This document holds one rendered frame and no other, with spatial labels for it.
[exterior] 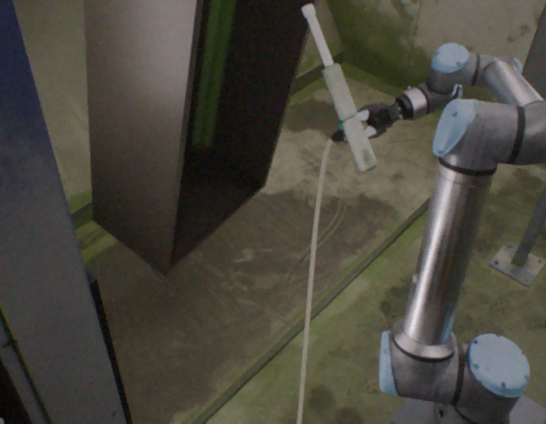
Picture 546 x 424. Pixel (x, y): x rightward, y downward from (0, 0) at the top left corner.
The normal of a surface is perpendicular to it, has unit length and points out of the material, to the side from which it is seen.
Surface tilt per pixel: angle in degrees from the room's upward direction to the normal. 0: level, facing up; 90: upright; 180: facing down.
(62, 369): 90
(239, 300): 0
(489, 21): 90
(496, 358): 5
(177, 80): 90
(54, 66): 57
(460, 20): 90
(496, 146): 79
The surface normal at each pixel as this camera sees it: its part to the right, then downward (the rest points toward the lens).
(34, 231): 0.75, 0.48
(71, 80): 0.65, 0.00
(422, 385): -0.15, 0.44
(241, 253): 0.04, -0.72
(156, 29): -0.58, 0.55
